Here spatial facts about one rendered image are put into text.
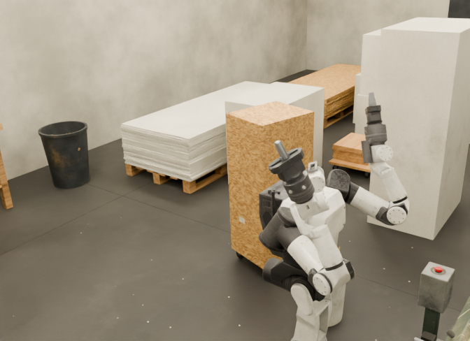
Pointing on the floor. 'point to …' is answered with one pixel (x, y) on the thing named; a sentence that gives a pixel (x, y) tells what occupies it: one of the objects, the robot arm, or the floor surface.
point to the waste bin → (66, 153)
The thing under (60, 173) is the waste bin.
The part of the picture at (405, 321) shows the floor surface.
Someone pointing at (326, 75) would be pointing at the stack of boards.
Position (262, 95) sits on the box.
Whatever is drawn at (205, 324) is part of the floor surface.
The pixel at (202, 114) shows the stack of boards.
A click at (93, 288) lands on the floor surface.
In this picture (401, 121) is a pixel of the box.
